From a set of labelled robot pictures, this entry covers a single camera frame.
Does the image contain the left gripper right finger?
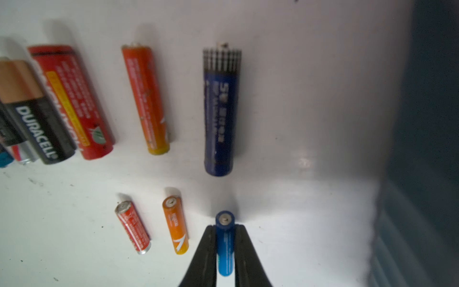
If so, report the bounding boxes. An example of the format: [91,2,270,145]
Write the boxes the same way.
[234,224,272,287]

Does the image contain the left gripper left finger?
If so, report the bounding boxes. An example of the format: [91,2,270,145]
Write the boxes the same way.
[178,226,217,287]

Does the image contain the blue white slim battery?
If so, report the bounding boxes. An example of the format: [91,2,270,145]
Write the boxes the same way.
[215,210,235,276]

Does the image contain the red battery second row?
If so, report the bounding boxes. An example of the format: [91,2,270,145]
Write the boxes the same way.
[115,201,151,255]

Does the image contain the teal plastic storage box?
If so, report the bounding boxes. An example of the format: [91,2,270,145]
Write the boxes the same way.
[366,1,459,287]

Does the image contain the dark blue battery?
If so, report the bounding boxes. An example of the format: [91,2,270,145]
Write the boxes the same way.
[203,43,242,177]

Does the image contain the red orange battery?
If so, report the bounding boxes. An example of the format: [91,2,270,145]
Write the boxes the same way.
[121,44,170,155]

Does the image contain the black teal battery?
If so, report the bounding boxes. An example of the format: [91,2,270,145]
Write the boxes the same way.
[0,144,14,168]

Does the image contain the black red slim battery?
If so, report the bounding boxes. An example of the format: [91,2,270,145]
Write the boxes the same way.
[1,104,38,165]

